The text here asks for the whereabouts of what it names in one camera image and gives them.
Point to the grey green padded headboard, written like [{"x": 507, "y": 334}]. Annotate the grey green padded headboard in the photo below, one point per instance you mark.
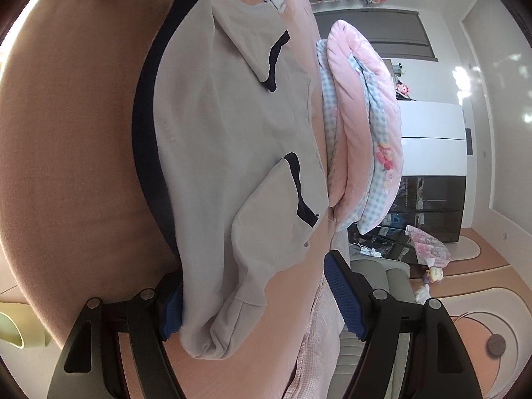
[{"x": 382, "y": 278}]

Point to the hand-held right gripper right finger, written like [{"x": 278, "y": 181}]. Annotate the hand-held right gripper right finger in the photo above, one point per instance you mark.
[{"x": 345, "y": 299}]

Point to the pink printed hanging garment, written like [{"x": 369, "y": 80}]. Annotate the pink printed hanging garment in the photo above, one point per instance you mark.
[{"x": 428, "y": 247}]

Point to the pink checked quilt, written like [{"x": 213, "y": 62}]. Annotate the pink checked quilt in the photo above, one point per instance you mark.
[{"x": 353, "y": 133}]

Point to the black glass wardrobe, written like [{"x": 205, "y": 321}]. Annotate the black glass wardrobe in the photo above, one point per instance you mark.
[{"x": 436, "y": 199}]

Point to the white wardrobe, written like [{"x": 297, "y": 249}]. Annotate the white wardrobe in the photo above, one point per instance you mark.
[{"x": 432, "y": 137}]

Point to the white yellow plush toy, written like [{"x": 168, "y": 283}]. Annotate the white yellow plush toy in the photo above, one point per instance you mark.
[{"x": 434, "y": 274}]

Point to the small white plush toy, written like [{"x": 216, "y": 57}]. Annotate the small white plush toy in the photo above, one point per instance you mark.
[{"x": 401, "y": 67}]

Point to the white power strip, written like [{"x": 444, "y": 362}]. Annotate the white power strip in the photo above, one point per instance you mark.
[{"x": 368, "y": 251}]

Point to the pink plush toy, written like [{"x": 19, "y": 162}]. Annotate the pink plush toy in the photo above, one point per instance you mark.
[{"x": 403, "y": 88}]

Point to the white shirt with navy trim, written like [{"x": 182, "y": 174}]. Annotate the white shirt with navy trim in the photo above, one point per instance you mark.
[{"x": 216, "y": 133}]

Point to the yellow green slipper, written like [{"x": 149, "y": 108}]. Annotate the yellow green slipper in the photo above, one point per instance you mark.
[{"x": 12, "y": 328}]

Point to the white cat plush toy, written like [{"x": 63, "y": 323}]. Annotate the white cat plush toy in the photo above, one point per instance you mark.
[{"x": 422, "y": 294}]

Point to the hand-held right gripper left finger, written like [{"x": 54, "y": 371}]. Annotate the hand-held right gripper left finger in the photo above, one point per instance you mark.
[{"x": 172, "y": 316}]

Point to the round pink bed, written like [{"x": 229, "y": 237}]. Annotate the round pink bed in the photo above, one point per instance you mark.
[{"x": 75, "y": 133}]

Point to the brown round wall disc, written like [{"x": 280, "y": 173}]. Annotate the brown round wall disc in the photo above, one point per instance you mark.
[{"x": 496, "y": 343}]

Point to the grey door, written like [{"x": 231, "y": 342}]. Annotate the grey door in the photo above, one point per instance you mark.
[{"x": 374, "y": 29}]

